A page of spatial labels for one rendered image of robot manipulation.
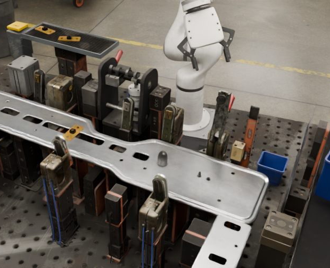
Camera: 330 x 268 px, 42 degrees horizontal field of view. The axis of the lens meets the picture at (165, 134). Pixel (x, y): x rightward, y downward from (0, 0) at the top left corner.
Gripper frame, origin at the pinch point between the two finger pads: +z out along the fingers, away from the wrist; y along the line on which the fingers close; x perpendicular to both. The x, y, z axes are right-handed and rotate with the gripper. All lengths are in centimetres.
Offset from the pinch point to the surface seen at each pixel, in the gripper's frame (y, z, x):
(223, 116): -0.1, 17.1, -7.4
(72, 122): 50, 7, -24
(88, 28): 87, -62, -339
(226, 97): -2.3, 11.3, -6.3
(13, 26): 70, -35, -54
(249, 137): -6.3, 25.8, -7.5
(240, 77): -45, 25, -263
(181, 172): 17.2, 29.9, -4.1
